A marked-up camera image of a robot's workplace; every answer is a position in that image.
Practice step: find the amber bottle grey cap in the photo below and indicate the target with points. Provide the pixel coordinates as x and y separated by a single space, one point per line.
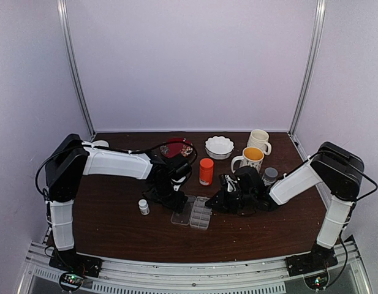
269 176

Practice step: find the circuit board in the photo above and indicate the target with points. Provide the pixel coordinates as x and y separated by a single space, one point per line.
317 281
70 281

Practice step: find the red patterned plate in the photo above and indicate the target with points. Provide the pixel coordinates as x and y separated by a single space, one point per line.
176 146

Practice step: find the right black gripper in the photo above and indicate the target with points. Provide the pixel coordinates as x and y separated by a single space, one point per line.
222 202

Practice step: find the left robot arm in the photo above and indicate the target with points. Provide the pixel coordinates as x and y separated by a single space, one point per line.
81 168

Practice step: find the small white pill bottle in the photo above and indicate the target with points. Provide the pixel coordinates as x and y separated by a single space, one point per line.
143 207

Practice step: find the white fluted bowl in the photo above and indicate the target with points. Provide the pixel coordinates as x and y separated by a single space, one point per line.
219 147

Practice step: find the aluminium frame post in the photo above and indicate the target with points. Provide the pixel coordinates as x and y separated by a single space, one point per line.
311 60
65 26

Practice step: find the left aluminium frame post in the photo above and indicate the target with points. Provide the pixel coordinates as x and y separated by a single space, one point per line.
65 26

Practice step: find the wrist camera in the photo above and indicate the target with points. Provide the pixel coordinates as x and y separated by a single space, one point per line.
230 184
179 170

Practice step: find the aluminium front rail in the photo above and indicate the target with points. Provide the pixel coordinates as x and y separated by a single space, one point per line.
268 275

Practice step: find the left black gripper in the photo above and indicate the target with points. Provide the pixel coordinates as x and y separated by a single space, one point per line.
177 205

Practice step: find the orange pill bottle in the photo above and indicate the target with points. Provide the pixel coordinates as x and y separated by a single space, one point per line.
206 171

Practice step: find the right aluminium frame post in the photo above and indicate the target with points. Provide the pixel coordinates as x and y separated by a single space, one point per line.
311 60

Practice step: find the yellow inside patterned mug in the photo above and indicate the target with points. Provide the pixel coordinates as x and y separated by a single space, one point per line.
251 156

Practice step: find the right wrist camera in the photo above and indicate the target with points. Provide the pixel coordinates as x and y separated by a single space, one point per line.
230 184

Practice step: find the right circuit board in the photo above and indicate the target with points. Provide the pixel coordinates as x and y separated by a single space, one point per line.
317 281

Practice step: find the white rice bowl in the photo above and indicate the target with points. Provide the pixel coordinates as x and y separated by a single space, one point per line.
101 143

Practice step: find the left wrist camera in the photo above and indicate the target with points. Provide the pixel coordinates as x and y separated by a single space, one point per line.
179 170

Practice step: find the left circuit board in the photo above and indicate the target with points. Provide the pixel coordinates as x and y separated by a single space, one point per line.
70 281

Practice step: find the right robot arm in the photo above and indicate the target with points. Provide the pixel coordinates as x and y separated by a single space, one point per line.
328 182

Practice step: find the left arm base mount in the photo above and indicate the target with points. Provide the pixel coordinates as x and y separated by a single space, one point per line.
71 261

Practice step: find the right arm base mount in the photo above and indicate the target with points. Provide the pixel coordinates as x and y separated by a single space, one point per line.
310 262

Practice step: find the clear pill organizer box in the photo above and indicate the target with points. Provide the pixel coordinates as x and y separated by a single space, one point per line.
195 213

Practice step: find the cream ribbed mug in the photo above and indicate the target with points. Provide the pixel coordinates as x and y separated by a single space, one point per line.
260 139

